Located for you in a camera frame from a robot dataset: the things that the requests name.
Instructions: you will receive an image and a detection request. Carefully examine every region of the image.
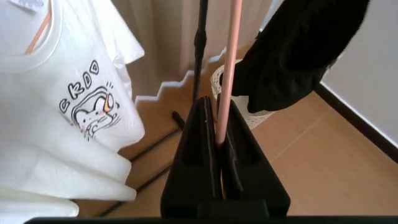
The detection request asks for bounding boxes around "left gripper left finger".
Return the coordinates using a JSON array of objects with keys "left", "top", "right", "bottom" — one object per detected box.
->
[{"left": 160, "top": 96, "right": 223, "bottom": 218}]

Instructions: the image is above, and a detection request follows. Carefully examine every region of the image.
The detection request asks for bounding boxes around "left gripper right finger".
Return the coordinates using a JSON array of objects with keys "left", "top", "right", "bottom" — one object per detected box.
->
[{"left": 216, "top": 94, "right": 291, "bottom": 217}]

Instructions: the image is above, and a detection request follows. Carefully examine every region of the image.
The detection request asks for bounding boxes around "black garment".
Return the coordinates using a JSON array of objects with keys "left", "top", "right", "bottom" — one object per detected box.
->
[{"left": 219, "top": 0, "right": 371, "bottom": 114}]

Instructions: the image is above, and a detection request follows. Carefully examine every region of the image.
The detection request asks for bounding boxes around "pink clothes hanger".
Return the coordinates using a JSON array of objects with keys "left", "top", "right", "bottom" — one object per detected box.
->
[
  {"left": 24, "top": 9, "right": 52, "bottom": 55},
  {"left": 215, "top": 0, "right": 243, "bottom": 147}
]

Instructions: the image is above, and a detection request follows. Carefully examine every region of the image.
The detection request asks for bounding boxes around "white printed t-shirt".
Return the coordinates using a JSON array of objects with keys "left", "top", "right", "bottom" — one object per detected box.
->
[{"left": 0, "top": 0, "right": 146, "bottom": 224}]

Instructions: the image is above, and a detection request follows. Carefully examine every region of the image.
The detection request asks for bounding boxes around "white laundry basket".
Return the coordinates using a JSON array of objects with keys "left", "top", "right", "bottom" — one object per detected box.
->
[{"left": 210, "top": 58, "right": 274, "bottom": 130}]

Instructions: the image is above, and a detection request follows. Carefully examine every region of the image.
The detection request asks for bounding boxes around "black clothes rack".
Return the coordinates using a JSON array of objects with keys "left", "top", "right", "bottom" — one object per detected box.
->
[{"left": 99, "top": 0, "right": 209, "bottom": 218}]

